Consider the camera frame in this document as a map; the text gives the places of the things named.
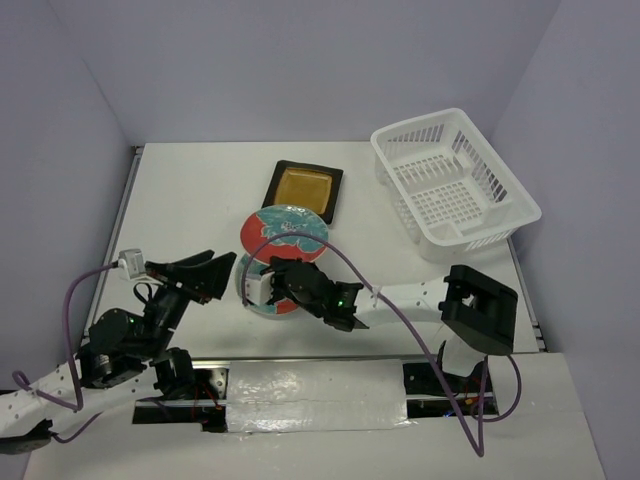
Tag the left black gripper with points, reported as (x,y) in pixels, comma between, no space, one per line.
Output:
(203,281)

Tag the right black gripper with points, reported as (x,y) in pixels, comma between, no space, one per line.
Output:
(278,266)

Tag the round white plate red teal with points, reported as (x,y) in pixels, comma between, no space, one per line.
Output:
(279,219)

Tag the black square plate orange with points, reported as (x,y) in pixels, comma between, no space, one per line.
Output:
(310,186)

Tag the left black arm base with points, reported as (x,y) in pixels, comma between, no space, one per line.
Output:
(202,404)

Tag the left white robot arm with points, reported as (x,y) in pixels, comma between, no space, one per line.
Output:
(126,357)

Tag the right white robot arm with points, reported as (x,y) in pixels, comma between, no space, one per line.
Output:
(479,311)

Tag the white plastic dish rack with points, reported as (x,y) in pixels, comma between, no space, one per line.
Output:
(451,190)

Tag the silver tape covered panel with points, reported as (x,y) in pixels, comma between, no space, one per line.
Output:
(283,397)

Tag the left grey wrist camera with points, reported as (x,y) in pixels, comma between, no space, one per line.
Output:
(131,264)

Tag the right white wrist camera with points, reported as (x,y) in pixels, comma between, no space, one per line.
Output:
(256,288)

